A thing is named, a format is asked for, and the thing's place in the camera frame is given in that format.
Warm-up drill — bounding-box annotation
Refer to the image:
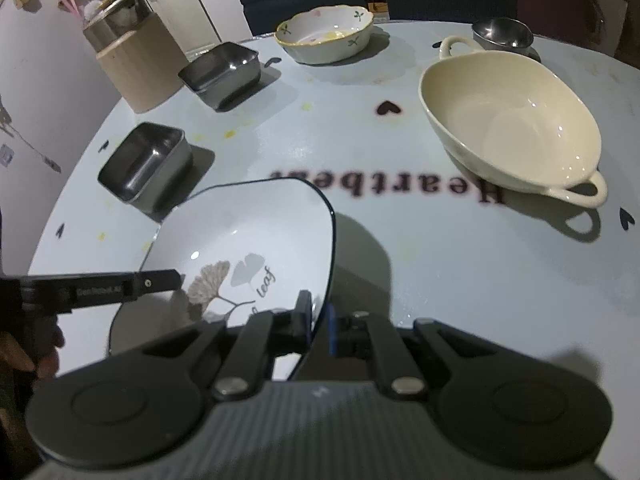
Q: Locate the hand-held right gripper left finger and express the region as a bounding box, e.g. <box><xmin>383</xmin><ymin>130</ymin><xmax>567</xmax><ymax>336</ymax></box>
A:
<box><xmin>142</xmin><ymin>290</ymin><xmax>315</xmax><ymax>403</ymax></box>

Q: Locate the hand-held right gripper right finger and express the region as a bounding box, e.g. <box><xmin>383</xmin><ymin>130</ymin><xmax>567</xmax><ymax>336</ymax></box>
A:
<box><xmin>327</xmin><ymin>305</ymin><xmax>501</xmax><ymax>401</ymax></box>

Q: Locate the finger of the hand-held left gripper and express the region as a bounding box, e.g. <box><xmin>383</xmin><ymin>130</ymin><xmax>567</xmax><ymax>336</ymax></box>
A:
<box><xmin>134</xmin><ymin>268</ymin><xmax>184</xmax><ymax>294</ymax></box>

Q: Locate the white leaf print plate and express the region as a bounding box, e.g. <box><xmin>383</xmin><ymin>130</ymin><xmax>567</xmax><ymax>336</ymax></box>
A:
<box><xmin>107</xmin><ymin>180</ymin><xmax>337</xmax><ymax>382</ymax></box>

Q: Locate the square steel container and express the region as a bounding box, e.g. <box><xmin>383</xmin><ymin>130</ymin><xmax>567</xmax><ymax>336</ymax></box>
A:
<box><xmin>97</xmin><ymin>122</ymin><xmax>194</xmax><ymax>214</ymax></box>
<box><xmin>178</xmin><ymin>42</ymin><xmax>262</xmax><ymax>111</ymax></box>

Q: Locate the cream two-handled bowl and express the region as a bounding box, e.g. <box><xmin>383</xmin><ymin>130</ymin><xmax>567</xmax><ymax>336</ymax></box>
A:
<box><xmin>418</xmin><ymin>35</ymin><xmax>609</xmax><ymax>209</ymax></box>

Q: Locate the floral yellow rim bowl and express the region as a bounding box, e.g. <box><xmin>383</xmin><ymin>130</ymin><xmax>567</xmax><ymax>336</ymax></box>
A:
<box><xmin>274</xmin><ymin>4</ymin><xmax>375</xmax><ymax>65</ymax></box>

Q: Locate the small round steel bowl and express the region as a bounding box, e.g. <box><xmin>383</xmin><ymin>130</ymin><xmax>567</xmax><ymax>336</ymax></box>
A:
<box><xmin>471</xmin><ymin>17</ymin><xmax>542</xmax><ymax>62</ymax></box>

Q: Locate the person's left hand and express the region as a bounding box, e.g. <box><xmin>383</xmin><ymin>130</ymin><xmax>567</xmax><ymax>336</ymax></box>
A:
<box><xmin>0</xmin><ymin>331</ymin><xmax>67</xmax><ymax>382</ymax></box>

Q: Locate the beige ribbed canister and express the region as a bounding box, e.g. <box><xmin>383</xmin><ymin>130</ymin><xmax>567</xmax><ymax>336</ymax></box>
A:
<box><xmin>94</xmin><ymin>10</ymin><xmax>189</xmax><ymax>114</ymax></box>

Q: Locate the white cabinet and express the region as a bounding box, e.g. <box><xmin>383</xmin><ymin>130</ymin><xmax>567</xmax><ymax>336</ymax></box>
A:
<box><xmin>141</xmin><ymin>0</ymin><xmax>222</xmax><ymax>57</ymax></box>

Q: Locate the maroon cloth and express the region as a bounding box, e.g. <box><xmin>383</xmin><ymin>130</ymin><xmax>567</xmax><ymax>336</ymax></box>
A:
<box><xmin>517</xmin><ymin>0</ymin><xmax>628</xmax><ymax>57</ymax></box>

